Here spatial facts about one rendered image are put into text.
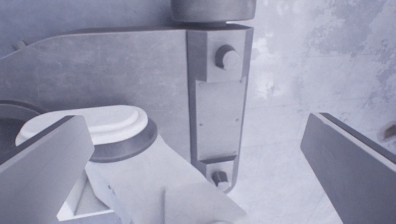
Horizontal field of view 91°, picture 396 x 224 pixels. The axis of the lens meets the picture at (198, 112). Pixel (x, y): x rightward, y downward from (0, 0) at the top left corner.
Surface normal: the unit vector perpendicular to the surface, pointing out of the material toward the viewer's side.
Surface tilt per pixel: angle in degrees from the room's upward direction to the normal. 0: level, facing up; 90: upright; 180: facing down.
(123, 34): 0
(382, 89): 0
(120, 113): 90
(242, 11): 25
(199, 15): 30
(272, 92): 0
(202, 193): 115
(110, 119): 90
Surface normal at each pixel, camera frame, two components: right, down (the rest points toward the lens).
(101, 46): 0.19, 0.47
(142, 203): -0.01, -0.88
